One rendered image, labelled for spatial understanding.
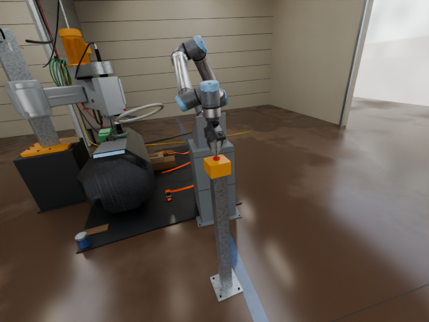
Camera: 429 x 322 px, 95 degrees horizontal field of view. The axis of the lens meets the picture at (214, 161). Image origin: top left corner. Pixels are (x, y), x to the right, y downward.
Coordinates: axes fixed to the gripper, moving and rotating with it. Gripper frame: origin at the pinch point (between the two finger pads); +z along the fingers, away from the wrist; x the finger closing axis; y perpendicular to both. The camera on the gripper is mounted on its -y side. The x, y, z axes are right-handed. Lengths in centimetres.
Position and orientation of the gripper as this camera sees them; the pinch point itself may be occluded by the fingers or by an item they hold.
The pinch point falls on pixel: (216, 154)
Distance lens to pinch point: 106.4
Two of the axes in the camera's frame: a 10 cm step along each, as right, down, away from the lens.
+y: -3.5, -3.8, 8.6
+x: -9.4, 2.1, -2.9
